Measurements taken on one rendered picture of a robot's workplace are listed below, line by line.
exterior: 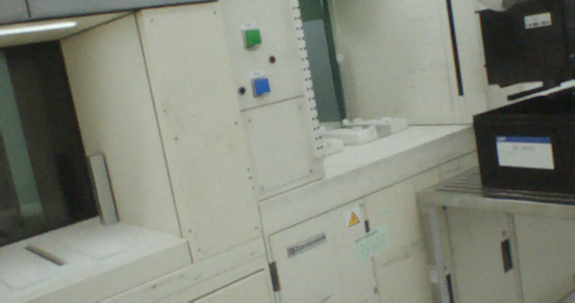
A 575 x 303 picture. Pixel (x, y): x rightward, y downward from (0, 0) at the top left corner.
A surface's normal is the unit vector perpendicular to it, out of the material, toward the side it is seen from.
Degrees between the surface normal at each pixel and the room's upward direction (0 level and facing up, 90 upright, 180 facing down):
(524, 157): 90
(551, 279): 90
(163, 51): 90
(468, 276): 90
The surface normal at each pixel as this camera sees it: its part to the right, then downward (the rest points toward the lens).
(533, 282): 0.62, 0.00
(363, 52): -0.76, 0.23
